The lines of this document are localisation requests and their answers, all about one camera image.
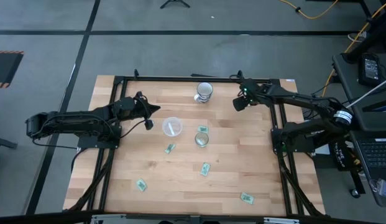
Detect black tote bag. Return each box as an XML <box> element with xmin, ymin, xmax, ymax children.
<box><xmin>329</xmin><ymin>139</ymin><xmax>363</xmax><ymax>172</ymax></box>

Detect dark grey side desk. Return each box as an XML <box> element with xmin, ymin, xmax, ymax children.
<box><xmin>331</xmin><ymin>52</ymin><xmax>386</xmax><ymax>133</ymax></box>

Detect clear badge holder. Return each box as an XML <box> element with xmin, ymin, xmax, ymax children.
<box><xmin>369</xmin><ymin>178</ymin><xmax>386</xmax><ymax>200</ymax></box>

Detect black frame crossbeam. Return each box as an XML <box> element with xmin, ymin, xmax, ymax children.
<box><xmin>0</xmin><ymin>210</ymin><xmax>386</xmax><ymax>224</ymax></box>

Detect white cable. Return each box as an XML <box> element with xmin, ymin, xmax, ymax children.
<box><xmin>344</xmin><ymin>76</ymin><xmax>386</xmax><ymax>110</ymax></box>

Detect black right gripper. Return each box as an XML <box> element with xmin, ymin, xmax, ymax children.
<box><xmin>233</xmin><ymin>78</ymin><xmax>270</xmax><ymax>111</ymax></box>

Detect clear plastic bowl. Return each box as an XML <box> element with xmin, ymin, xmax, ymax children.
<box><xmin>162</xmin><ymin>116</ymin><xmax>183</xmax><ymax>138</ymax></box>

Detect dark laptop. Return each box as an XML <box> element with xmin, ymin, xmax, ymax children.
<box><xmin>349</xmin><ymin>130</ymin><xmax>386</xmax><ymax>208</ymax></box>

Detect black power adapter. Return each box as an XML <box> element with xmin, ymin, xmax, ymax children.
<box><xmin>357</xmin><ymin>52</ymin><xmax>382</xmax><ymax>88</ymax></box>

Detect clear drinking glass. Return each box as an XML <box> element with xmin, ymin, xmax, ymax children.
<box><xmin>194</xmin><ymin>131</ymin><xmax>210</xmax><ymax>148</ymax></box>

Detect black left camera cable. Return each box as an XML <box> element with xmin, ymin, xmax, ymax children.
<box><xmin>119</xmin><ymin>119</ymin><xmax>147</xmax><ymax>139</ymax></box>

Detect yellow extension cable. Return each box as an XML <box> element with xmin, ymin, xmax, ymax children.
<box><xmin>321</xmin><ymin>0</ymin><xmax>386</xmax><ymax>97</ymax></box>
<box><xmin>278</xmin><ymin>0</ymin><xmax>339</xmax><ymax>20</ymax></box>

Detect dark grey stand leg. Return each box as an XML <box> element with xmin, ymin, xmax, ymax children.
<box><xmin>0</xmin><ymin>135</ymin><xmax>18</xmax><ymax>150</ymax></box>

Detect person's shoe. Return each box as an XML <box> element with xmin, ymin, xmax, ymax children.
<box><xmin>347</xmin><ymin>32</ymin><xmax>366</xmax><ymax>43</ymax></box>

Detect white blue striped mug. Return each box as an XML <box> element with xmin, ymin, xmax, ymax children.
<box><xmin>193</xmin><ymin>82</ymin><xmax>214</xmax><ymax>104</ymax></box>

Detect black equipment stand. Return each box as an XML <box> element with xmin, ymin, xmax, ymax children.
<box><xmin>340</xmin><ymin>0</ymin><xmax>386</xmax><ymax>65</ymax></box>

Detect silver aluminium rail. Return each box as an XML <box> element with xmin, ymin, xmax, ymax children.
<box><xmin>90</xmin><ymin>213</ymin><xmax>127</xmax><ymax>224</ymax></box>
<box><xmin>264</xmin><ymin>217</ymin><xmax>301</xmax><ymax>224</ymax></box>

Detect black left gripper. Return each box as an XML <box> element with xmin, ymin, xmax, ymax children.
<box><xmin>127</xmin><ymin>91</ymin><xmax>161</xmax><ymax>121</ymax></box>

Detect black aluminium table frame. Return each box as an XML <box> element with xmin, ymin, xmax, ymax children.
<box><xmin>63</xmin><ymin>68</ymin><xmax>327</xmax><ymax>218</ymax></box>

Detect black hazard-striped floor mat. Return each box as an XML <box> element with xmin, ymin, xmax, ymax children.
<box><xmin>0</xmin><ymin>50</ymin><xmax>25</xmax><ymax>89</ymax></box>

